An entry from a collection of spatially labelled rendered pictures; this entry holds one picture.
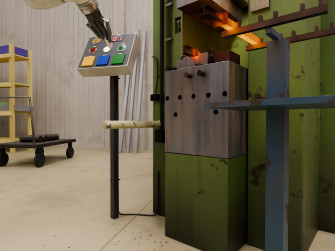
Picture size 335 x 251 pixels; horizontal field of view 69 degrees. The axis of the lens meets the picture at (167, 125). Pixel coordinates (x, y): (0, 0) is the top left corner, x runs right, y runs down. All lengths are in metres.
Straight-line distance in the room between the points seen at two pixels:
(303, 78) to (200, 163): 0.60
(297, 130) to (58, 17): 6.64
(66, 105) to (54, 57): 1.28
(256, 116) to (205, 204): 0.50
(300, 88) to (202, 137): 0.49
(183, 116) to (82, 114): 5.21
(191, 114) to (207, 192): 0.39
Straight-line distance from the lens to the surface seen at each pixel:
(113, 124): 1.34
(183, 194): 1.32
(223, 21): 0.86
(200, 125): 1.20
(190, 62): 1.35
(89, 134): 6.24
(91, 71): 1.59
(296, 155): 1.25
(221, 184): 1.18
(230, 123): 1.15
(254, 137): 1.30
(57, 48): 7.03
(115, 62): 1.51
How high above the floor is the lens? 0.64
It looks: 1 degrees down
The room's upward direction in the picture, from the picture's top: straight up
